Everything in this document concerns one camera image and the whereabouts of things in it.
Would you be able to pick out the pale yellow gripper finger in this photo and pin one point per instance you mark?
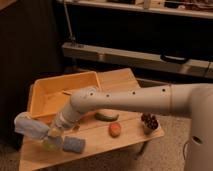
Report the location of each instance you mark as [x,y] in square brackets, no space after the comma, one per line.
[52,143]

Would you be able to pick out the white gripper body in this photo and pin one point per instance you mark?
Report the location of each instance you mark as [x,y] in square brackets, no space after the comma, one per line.
[62,122]

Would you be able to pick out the blue sponge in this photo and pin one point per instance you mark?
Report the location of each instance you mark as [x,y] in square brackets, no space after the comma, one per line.
[73,144]

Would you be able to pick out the metal pole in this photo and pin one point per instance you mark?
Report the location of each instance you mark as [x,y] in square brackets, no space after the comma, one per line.
[71,36]

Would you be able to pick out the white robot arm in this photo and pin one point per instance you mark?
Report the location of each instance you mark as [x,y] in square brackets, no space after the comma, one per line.
[193,99]

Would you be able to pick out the light blue towel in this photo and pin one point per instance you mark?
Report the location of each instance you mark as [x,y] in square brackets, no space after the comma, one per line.
[29,127]

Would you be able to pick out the wooden shelf board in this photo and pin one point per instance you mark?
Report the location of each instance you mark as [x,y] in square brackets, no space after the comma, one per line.
[142,8]

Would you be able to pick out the yellow plastic tray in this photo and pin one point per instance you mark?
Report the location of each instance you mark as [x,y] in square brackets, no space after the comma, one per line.
[50,94]

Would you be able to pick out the green and white vegetable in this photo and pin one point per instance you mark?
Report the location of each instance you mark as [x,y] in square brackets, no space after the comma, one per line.
[104,117]

